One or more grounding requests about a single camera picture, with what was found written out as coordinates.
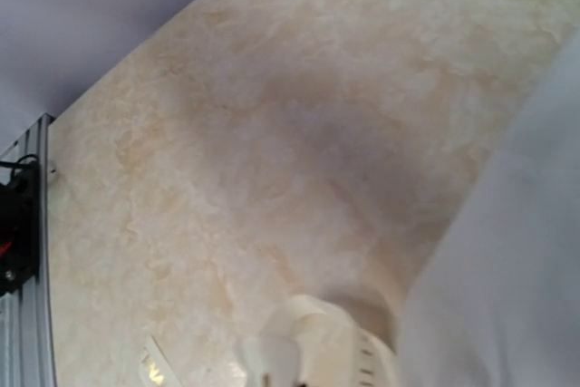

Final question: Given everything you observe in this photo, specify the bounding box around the cream ribbon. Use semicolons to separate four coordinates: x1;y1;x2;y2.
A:
138;294;400;387

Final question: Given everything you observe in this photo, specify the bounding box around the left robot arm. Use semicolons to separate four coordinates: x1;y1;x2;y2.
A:
1;154;41;295

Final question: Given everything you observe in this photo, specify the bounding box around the aluminium front rail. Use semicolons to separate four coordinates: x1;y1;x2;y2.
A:
1;114;56;386

